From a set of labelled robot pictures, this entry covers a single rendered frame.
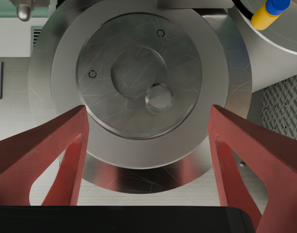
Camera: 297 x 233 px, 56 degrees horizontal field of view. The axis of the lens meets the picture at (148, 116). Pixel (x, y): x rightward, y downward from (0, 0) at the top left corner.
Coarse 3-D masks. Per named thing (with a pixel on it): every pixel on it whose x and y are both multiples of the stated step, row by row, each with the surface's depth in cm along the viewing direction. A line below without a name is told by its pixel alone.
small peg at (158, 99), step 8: (152, 88) 13; (160, 88) 13; (168, 88) 14; (152, 96) 13; (160, 96) 13; (168, 96) 13; (152, 104) 13; (160, 104) 13; (168, 104) 13; (152, 112) 15; (160, 112) 14
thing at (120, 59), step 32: (96, 32) 17; (128, 32) 17; (160, 32) 17; (96, 64) 16; (128, 64) 16; (160, 64) 17; (192, 64) 16; (96, 96) 16; (128, 96) 17; (192, 96) 16; (128, 128) 16; (160, 128) 16
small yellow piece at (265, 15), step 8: (232, 0) 15; (272, 0) 11; (280, 0) 11; (288, 0) 11; (240, 8) 14; (264, 8) 12; (272, 8) 12; (280, 8) 12; (248, 16) 14; (256, 16) 13; (264, 16) 12; (272, 16) 12; (256, 24) 13; (264, 24) 13
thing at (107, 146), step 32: (128, 0) 18; (64, 32) 18; (192, 32) 18; (64, 64) 18; (224, 64) 18; (64, 96) 18; (224, 96) 18; (96, 128) 18; (192, 128) 18; (128, 160) 18; (160, 160) 18
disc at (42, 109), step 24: (72, 0) 19; (96, 0) 19; (48, 24) 19; (216, 24) 19; (48, 48) 19; (240, 48) 18; (48, 72) 18; (240, 72) 18; (48, 96) 18; (240, 96) 18; (48, 120) 18; (96, 168) 18; (120, 168) 18; (168, 168) 18; (192, 168) 18; (144, 192) 18
